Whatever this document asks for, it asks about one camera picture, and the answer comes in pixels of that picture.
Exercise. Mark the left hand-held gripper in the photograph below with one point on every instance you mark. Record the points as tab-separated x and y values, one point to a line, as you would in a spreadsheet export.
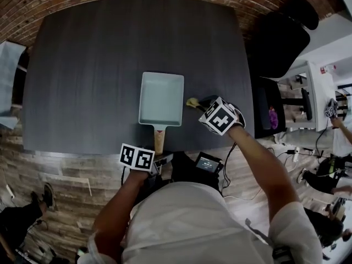
136	158

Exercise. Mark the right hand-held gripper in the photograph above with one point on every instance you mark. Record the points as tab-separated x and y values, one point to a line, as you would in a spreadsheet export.
218	120

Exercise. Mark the pale cloth covered table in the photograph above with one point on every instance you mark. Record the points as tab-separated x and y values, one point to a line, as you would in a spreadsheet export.
9	87

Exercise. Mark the black office chair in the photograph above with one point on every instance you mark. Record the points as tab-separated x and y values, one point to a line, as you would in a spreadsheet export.
280	43

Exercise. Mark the clear bottle red label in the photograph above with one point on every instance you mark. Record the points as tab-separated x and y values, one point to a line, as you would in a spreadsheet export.
328	69

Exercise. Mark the person's left forearm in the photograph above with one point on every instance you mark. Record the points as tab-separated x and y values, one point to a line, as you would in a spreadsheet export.
115	216

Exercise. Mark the person's white shirt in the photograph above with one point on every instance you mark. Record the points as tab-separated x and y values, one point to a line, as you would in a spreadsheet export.
192	224

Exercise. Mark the person's black trousers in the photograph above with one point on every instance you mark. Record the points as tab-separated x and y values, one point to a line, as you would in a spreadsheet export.
181	169

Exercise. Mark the light blue rectangular pan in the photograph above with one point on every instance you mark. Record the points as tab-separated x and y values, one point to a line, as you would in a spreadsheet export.
160	98

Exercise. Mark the white desk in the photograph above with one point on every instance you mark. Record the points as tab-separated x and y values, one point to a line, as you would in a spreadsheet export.
316	98

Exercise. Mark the white power strip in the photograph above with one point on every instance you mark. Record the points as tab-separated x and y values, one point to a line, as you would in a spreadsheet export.
296	154
10	192

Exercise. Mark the person's right forearm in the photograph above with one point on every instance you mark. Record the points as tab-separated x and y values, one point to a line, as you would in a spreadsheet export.
261	164

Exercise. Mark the black screen device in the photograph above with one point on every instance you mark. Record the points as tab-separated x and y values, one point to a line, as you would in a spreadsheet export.
208	163

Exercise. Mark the yellow sponge cloth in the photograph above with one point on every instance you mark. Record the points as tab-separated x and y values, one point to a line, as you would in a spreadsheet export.
192	103

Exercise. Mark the purple cloth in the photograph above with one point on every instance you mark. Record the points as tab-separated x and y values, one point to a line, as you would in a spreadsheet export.
273	117

